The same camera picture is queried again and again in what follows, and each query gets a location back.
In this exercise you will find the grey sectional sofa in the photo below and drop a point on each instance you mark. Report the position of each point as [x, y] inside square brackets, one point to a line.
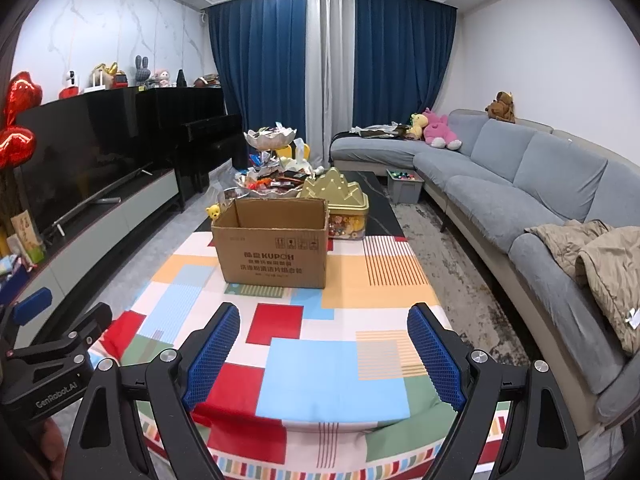
[500, 185]

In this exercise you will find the yellow chair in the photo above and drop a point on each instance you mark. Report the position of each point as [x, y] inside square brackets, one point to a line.
[292, 152]

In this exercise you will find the clothes heap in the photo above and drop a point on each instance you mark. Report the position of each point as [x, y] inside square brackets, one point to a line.
[380, 130]

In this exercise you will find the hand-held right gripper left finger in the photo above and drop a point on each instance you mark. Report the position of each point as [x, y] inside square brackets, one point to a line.
[212, 355]

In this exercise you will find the tiered white petal bowl stand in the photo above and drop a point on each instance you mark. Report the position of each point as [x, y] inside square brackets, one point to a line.
[272, 140]

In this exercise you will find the white sheer curtain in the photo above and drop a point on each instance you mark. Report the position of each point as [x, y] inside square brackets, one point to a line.
[330, 70]

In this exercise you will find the brown cardboard box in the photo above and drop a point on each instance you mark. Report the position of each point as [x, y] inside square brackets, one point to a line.
[270, 255]

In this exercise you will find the colourful patchwork tablecloth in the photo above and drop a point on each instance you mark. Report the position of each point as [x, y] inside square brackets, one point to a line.
[340, 375]

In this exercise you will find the red gift box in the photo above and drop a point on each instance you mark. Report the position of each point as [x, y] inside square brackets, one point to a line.
[120, 80]

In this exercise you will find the white wifi router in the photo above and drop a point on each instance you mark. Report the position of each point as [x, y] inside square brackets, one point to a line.
[98, 82]

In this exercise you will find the pink plush toy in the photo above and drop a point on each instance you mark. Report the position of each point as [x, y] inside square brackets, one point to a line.
[440, 130]

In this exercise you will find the pile of blue white packets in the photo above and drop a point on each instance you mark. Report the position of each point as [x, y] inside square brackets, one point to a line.
[257, 162]

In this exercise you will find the black upright piano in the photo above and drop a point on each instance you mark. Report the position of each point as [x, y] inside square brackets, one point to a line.
[195, 130]

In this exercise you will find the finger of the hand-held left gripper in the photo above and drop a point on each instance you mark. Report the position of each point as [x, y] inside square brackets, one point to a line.
[95, 322]
[32, 305]

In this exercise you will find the grey remote control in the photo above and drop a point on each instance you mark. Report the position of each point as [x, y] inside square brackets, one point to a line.
[109, 200]

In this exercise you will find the clear snack jar blue label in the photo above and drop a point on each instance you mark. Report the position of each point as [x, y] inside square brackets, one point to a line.
[232, 197]

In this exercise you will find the yellow green plush toy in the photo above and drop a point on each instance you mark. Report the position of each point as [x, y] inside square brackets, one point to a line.
[416, 127]

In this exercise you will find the pink doll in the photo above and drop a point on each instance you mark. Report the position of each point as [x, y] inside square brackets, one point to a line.
[161, 79]

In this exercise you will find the red heart balloon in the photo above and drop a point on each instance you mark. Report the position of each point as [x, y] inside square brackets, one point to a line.
[17, 120]

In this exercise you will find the grey television cabinet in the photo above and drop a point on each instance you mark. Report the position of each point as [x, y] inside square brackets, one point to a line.
[115, 230]

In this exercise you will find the gold mountain lid tin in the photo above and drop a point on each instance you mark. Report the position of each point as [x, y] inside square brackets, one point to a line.
[340, 210]

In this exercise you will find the pile of red brown snacks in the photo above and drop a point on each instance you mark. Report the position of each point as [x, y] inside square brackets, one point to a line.
[275, 185]

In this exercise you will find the blue curtain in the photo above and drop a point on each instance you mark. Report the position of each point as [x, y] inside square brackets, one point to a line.
[260, 70]
[400, 60]

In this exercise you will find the black metronome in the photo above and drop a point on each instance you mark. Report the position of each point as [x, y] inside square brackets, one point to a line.
[181, 79]

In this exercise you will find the white security camera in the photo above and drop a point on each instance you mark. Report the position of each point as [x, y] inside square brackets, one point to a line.
[71, 82]

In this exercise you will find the small pile of snacks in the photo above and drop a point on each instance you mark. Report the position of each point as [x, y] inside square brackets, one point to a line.
[272, 129]

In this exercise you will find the clear plastic bag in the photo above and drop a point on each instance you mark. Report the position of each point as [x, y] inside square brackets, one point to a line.
[225, 180]

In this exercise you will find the gold foil balloon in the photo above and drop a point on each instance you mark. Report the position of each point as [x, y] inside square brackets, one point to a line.
[109, 70]

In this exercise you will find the grey rabbit plush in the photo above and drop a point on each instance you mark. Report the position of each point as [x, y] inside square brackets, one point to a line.
[142, 72]

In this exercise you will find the grey patterned rug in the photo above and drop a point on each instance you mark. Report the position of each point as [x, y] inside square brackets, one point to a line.
[470, 280]

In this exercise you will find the black flat television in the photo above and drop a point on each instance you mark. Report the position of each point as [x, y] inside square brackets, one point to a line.
[85, 155]

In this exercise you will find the grey storage bin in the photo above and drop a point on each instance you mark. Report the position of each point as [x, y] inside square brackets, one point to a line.
[405, 190]

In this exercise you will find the beige quilted jacket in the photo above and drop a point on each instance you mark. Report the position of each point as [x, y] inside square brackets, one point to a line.
[590, 265]

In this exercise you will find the yellow bear toy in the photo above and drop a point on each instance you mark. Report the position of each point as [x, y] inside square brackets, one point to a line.
[214, 212]

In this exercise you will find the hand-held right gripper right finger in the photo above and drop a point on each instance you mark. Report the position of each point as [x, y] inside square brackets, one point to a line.
[437, 360]

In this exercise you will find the person's left hand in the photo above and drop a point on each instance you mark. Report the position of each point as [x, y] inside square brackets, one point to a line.
[47, 445]

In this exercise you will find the beige printed gift bag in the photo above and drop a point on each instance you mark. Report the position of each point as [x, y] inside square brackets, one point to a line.
[27, 237]

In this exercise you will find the brown plush toy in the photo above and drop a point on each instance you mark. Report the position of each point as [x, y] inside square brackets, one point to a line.
[500, 107]

